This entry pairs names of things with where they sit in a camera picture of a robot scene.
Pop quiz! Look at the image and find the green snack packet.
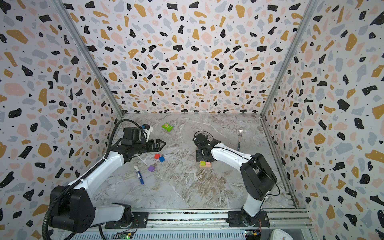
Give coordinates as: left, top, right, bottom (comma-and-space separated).
162, 123, 174, 133

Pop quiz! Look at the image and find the black corrugated cable hose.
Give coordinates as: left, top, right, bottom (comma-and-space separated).
41, 119, 142, 240

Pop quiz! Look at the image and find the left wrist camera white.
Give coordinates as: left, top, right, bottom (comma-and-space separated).
141, 124, 153, 142

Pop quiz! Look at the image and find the white object bottom right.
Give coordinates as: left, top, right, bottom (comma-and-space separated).
270, 229, 294, 240

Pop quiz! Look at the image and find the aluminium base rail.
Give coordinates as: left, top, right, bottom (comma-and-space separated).
58, 208, 314, 240

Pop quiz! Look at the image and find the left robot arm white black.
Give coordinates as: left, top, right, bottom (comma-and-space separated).
42, 125, 166, 240

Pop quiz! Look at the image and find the blue marker pen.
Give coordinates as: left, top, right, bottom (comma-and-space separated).
134, 166, 144, 185

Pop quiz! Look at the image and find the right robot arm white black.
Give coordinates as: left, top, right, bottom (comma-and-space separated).
193, 131, 278, 228

